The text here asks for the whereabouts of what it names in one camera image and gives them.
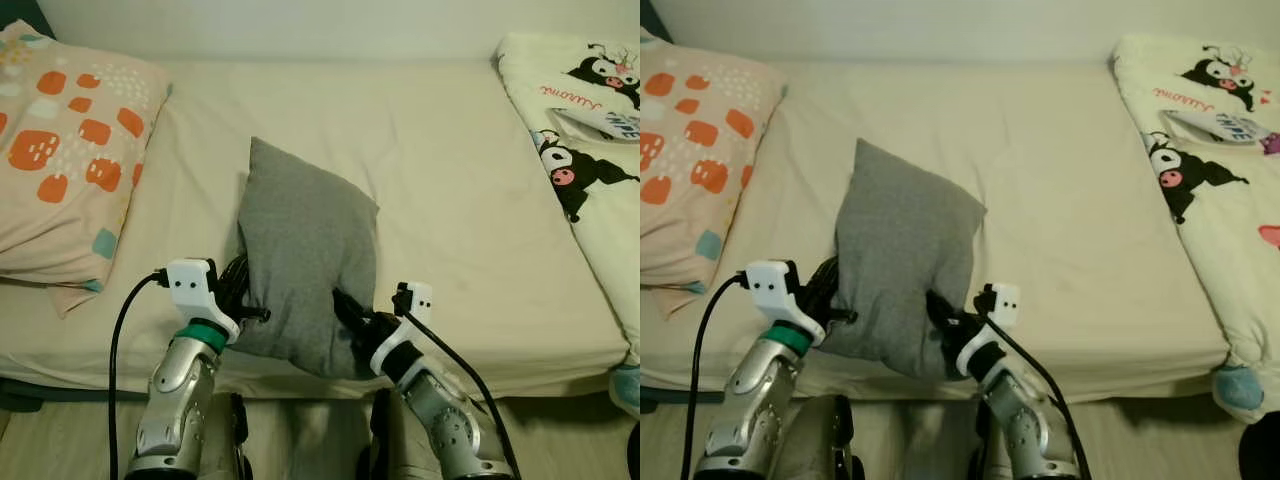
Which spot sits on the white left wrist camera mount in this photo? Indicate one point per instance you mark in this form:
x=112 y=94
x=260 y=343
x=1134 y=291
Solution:
x=770 y=285
x=190 y=285

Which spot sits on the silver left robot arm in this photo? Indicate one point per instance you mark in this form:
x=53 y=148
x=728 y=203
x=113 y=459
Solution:
x=175 y=400
x=745 y=400

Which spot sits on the grey square pillow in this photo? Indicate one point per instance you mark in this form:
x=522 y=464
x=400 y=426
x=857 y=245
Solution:
x=300 y=240
x=900 y=240

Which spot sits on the bed mattress with cream sheet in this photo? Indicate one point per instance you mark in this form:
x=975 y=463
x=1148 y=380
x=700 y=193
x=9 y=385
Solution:
x=430 y=200
x=1050 y=220

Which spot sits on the pink pillow with orange print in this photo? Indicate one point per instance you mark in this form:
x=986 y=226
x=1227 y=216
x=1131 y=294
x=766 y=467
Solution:
x=70 y=150
x=700 y=150

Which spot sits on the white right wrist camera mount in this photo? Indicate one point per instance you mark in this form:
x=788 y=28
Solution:
x=412 y=298
x=1003 y=300

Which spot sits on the cream cartoon print quilt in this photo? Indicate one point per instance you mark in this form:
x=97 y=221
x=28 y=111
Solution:
x=600 y=260
x=1220 y=280

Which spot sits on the grey robot lower body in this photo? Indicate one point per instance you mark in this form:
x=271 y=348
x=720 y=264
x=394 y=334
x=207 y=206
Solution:
x=830 y=440
x=232 y=440

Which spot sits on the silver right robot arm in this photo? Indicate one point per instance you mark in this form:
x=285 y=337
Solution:
x=1030 y=430
x=440 y=420

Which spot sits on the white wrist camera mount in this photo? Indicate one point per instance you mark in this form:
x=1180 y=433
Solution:
x=1003 y=300
x=770 y=285
x=412 y=298
x=190 y=285

